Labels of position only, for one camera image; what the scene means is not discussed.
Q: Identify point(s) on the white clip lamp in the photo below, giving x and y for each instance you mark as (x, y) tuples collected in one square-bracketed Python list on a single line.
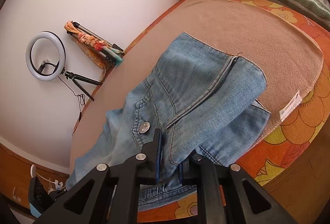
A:
[(55, 188)]

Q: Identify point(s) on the orange patterned scarf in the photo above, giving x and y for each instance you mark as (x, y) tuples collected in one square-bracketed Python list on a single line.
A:
[(93, 48)]

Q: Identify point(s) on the white ring light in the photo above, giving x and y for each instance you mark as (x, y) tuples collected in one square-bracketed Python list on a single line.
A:
[(45, 56)]

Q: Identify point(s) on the folded silver black tripod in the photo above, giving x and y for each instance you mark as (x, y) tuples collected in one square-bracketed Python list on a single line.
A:
[(115, 48)]

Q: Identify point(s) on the orange floral bedsheet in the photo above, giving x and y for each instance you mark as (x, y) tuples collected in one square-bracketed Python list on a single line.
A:
[(292, 162)]

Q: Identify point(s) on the white blanket label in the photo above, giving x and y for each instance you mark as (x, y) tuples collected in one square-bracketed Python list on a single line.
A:
[(291, 106)]

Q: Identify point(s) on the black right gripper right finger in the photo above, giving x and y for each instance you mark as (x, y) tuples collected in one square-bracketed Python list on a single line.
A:
[(228, 194)]

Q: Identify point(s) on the blue denim pants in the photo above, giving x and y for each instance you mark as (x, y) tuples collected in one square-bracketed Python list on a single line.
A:
[(202, 99)]

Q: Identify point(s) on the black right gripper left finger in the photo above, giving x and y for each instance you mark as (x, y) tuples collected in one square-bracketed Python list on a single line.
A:
[(109, 194)]

